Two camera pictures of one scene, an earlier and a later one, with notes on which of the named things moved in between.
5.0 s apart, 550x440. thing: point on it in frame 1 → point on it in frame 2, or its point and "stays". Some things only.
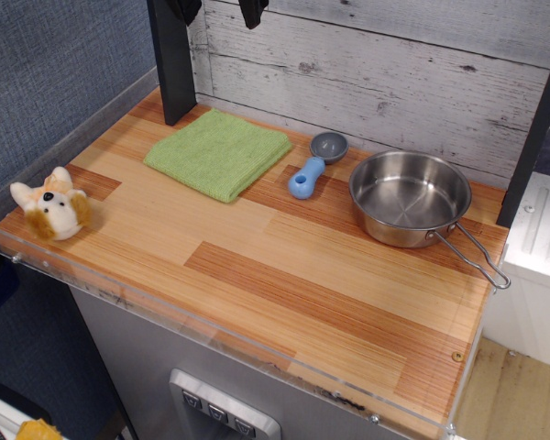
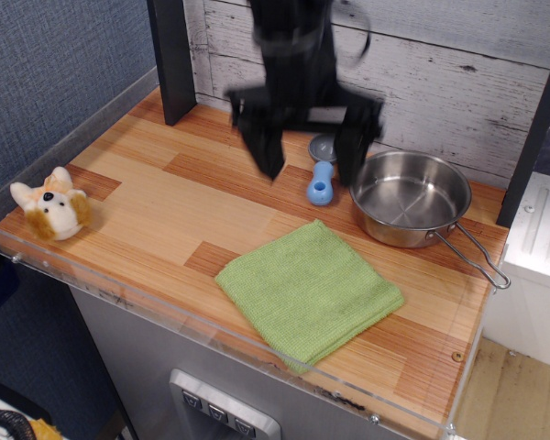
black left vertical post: (173, 57) stays
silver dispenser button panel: (203, 411) stays
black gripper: (252, 11) → (302, 89)
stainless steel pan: (405, 199) stays
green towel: (217, 155) → (313, 292)
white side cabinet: (530, 317) stays
